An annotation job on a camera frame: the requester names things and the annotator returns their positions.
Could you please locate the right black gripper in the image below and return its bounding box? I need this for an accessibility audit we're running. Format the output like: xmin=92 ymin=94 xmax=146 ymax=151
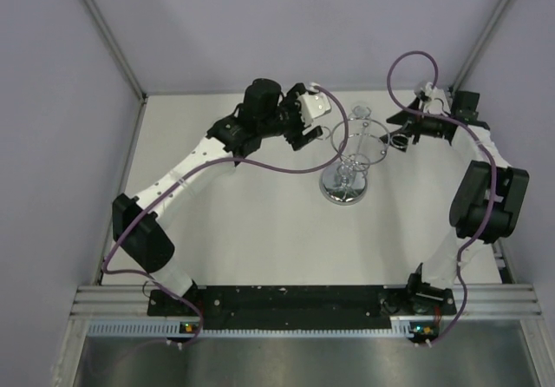
xmin=379 ymin=97 xmax=448 ymax=153

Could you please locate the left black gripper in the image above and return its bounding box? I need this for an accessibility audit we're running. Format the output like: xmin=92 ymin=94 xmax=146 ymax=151
xmin=258 ymin=84 xmax=323 ymax=151

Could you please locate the clear wine glass two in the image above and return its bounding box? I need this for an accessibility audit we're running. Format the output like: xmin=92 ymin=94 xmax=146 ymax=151
xmin=349 ymin=102 xmax=372 ymax=122

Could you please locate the clear wine glass three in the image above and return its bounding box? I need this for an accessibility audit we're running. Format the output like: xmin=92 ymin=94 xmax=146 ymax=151
xmin=388 ymin=131 xmax=412 ymax=153

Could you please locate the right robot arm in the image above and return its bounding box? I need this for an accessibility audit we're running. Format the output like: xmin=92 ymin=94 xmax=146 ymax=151
xmin=387 ymin=85 xmax=530 ymax=315

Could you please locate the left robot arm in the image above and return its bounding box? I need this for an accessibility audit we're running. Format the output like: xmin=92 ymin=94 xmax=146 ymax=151
xmin=112 ymin=78 xmax=331 ymax=315

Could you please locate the chrome wine glass rack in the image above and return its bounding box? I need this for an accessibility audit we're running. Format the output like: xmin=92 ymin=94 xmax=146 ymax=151
xmin=319 ymin=118 xmax=393 ymax=206

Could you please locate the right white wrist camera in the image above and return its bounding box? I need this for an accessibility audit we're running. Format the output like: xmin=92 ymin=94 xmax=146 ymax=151
xmin=415 ymin=82 xmax=448 ymax=115

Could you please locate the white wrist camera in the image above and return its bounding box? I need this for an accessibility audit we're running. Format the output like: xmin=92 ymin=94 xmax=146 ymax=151
xmin=415 ymin=82 xmax=448 ymax=115
xmin=297 ymin=82 xmax=332 ymax=127

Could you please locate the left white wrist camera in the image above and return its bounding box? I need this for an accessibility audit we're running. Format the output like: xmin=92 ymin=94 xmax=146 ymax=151
xmin=297 ymin=82 xmax=332 ymax=127

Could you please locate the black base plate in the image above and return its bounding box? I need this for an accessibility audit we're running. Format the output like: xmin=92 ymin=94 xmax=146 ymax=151
xmin=147 ymin=285 xmax=459 ymax=331

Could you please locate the aluminium frame post right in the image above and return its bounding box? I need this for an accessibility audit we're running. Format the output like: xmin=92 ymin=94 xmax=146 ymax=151
xmin=447 ymin=0 xmax=516 ymax=94

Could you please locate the aluminium frame post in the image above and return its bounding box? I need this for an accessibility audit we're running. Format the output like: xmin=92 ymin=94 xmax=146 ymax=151
xmin=79 ymin=0 xmax=147 ymax=102
xmin=447 ymin=0 xmax=516 ymax=94

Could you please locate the grey cable duct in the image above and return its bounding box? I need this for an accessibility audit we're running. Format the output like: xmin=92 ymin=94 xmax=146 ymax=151
xmin=87 ymin=319 xmax=432 ymax=339

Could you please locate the aluminium frame post left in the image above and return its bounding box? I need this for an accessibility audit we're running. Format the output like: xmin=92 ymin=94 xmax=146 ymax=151
xmin=79 ymin=0 xmax=147 ymax=102

